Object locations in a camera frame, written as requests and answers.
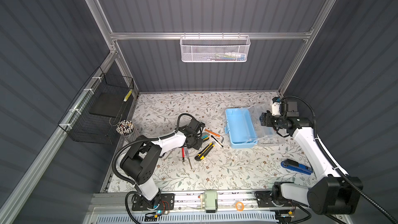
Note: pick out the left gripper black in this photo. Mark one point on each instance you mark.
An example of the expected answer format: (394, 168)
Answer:
(197, 146)

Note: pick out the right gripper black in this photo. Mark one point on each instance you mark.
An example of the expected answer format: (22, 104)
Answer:
(265, 119)

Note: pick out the yellow black utility knife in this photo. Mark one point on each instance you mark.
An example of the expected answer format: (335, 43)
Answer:
(201, 155)

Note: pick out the blue plastic tool box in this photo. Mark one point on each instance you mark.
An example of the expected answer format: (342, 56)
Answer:
(240, 128)

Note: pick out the black marker pen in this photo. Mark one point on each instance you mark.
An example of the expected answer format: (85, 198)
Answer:
(217, 142)

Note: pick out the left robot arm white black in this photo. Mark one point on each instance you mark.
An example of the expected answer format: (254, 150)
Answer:
(138, 161)

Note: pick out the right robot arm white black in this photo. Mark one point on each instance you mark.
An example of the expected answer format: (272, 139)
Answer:
(335, 191)

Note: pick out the orange pencil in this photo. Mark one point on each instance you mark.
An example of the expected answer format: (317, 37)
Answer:
(212, 133)

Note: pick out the blue stapler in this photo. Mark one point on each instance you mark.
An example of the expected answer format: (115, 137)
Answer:
(297, 167)

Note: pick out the cup of pencils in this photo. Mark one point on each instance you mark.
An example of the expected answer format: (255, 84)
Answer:
(127, 130)

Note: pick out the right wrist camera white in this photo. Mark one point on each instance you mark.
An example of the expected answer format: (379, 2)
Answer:
(275, 106)

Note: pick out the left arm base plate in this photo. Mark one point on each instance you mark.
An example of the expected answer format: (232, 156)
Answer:
(160, 202)

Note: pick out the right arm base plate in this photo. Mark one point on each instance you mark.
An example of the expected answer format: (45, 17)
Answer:
(266, 199)

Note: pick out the white slotted cable duct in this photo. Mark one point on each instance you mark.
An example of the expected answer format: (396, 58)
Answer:
(207, 218)

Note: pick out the white mesh wall basket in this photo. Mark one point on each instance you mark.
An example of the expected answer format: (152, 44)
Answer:
(214, 48)

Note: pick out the black wire wall basket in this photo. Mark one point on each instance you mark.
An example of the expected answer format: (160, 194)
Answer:
(101, 106)

